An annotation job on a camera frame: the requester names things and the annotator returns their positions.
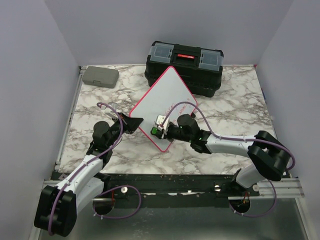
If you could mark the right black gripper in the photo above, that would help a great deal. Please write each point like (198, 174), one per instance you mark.
(167, 135)

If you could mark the grey plastic case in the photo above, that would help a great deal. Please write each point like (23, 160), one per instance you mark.
(100, 77)

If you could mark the aluminium frame rail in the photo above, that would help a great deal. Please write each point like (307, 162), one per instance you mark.
(287, 188)

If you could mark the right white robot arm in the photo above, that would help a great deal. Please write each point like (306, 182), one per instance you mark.
(269, 158)

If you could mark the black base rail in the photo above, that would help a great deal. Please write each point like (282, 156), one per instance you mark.
(129, 190)

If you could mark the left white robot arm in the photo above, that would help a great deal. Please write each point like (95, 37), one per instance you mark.
(59, 205)

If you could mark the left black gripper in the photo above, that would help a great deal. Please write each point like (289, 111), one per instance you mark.
(132, 123)

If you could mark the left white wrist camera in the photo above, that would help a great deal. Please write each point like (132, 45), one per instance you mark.
(111, 110)

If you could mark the green whiteboard eraser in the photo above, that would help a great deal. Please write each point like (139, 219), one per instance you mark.
(156, 132)

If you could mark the black plastic toolbox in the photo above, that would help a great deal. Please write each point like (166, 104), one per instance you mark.
(200, 68)

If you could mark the pink framed whiteboard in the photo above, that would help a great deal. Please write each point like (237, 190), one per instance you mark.
(161, 98)

